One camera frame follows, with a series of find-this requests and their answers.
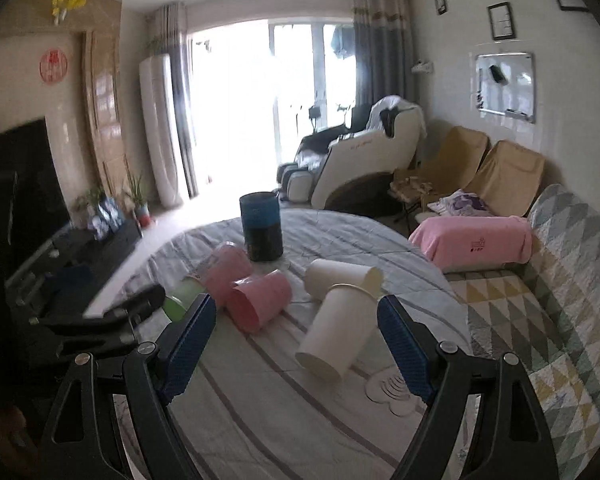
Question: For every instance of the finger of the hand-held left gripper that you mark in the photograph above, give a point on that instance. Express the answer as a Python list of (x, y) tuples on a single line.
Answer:
[(95, 337), (140, 300)]

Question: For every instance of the white and purple cushion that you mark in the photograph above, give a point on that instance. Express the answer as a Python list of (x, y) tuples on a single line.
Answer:
[(462, 205)]

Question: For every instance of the grey striped curtain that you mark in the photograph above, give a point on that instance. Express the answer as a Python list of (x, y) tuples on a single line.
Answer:
[(179, 85), (380, 45)]

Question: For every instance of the white and black massage chair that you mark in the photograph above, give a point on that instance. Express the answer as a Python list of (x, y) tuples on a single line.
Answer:
[(350, 165)]

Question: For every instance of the pink covered pillow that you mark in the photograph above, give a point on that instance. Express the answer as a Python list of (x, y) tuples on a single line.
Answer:
[(470, 240)]

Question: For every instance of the black television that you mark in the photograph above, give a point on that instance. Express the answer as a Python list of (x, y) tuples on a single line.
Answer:
[(35, 180)]

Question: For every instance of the white paper cup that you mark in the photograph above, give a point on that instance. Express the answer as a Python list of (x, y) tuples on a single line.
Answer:
[(335, 272), (330, 335)]

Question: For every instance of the cluster of clear bottles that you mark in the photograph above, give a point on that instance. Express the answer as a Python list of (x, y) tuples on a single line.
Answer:
[(106, 217)]

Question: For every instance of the potted plant in red pot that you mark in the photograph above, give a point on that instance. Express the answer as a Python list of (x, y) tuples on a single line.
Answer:
[(139, 205)]

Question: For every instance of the white cloth on massage chair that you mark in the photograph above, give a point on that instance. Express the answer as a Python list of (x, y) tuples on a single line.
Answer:
[(405, 110)]

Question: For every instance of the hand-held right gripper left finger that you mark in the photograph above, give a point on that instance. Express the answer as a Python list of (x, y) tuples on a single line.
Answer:
[(190, 347)]

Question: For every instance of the medium black picture frame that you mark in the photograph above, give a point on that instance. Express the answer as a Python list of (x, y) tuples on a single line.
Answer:
[(501, 21)]

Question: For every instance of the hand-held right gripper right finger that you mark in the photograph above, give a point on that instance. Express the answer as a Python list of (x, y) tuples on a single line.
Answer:
[(405, 352)]

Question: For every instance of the white heart-shaped coaster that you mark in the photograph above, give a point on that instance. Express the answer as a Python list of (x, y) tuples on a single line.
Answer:
[(385, 392)]

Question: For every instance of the patterned beige cloth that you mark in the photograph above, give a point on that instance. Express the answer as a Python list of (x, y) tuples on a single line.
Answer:
[(410, 187)]

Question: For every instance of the black television cabinet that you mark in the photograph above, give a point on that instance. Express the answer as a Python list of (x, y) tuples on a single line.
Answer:
[(105, 250)]

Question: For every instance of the pink plastic cup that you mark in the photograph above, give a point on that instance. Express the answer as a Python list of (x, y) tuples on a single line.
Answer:
[(225, 265), (260, 302)]

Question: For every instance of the blue and black cylindrical container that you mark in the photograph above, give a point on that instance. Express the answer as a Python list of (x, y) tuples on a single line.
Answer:
[(261, 230)]

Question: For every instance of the patterned sofa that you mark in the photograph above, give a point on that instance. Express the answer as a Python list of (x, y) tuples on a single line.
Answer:
[(565, 270)]

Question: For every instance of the red round wall decoration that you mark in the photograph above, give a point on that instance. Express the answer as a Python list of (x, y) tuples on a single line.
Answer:
[(53, 65)]

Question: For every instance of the white standing air conditioner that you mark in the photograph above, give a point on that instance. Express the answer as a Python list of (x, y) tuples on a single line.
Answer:
[(161, 130)]

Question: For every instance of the dark hanging clothes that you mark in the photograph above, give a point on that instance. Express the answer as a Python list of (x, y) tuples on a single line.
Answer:
[(341, 42)]

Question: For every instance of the small black picture frame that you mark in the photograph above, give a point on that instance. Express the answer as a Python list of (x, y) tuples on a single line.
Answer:
[(440, 4)]

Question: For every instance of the beige folding chair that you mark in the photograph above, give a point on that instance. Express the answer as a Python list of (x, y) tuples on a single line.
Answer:
[(455, 160), (510, 175)]

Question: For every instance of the small potted plant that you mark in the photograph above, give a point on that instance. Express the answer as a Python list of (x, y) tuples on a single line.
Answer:
[(92, 199)]

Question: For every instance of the green plastic cup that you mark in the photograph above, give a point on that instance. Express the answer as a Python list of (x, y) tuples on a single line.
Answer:
[(180, 305)]

